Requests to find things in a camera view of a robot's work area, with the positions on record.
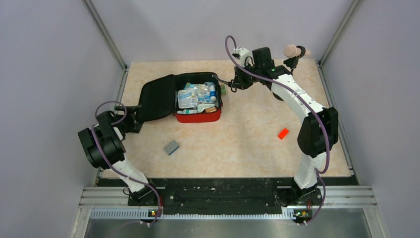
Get clear white cap bottle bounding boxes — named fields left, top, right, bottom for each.
left=177, top=109, right=198, bottom=115

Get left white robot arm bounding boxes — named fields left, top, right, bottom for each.
left=78, top=107, right=159, bottom=205

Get white blue dressing pouch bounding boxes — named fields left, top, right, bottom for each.
left=177, top=89, right=198, bottom=109

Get teal gauze packet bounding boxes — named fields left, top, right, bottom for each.
left=197, top=104, right=215, bottom=113

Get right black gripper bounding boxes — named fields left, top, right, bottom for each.
left=232, top=61, right=261, bottom=91

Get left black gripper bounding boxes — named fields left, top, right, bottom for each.
left=113, top=105, right=144, bottom=132

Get red black medicine kit bag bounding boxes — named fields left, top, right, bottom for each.
left=135, top=72, right=223, bottom=123

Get blue cotton swab bag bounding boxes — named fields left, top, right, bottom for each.
left=184, top=82, right=214, bottom=103

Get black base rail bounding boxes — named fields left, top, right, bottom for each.
left=128, top=177, right=324, bottom=216

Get orange red block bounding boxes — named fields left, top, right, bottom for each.
left=277, top=128, right=289, bottom=140

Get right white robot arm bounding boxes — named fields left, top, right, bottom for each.
left=228, top=47, right=338, bottom=204

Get white blue spray bottle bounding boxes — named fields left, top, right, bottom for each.
left=209, top=83, right=217, bottom=102

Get amber medicine bottle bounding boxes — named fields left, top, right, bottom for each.
left=204, top=106, right=218, bottom=113

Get black microphone stand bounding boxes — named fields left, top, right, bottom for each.
left=283, top=44, right=312, bottom=74

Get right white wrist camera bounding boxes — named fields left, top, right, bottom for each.
left=232, top=48, right=252, bottom=67

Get small green box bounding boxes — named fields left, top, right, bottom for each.
left=220, top=84, right=226, bottom=95

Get grey blue pill blister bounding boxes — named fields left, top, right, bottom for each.
left=164, top=140, right=180, bottom=156

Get black handled scissors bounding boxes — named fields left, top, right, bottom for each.
left=212, top=74, right=237, bottom=93

